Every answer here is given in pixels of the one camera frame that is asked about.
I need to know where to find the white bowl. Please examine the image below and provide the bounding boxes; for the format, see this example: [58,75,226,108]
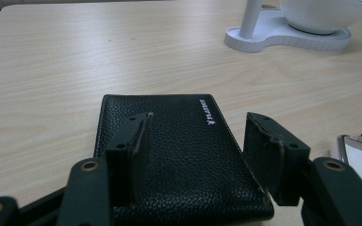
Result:
[279,0,362,36]

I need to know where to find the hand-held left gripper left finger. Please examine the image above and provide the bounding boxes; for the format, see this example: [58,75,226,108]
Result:
[105,111,155,206]

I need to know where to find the white chrome-edged phone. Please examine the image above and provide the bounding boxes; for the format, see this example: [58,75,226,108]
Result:
[330,134,362,196]

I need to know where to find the white stand with pegs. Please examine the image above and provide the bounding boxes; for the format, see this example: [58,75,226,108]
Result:
[223,0,353,54]

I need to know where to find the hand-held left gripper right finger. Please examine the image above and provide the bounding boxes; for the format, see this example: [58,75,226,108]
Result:
[243,111,311,206]

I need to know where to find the black leather wallet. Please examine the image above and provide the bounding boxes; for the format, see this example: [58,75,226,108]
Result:
[93,93,275,224]

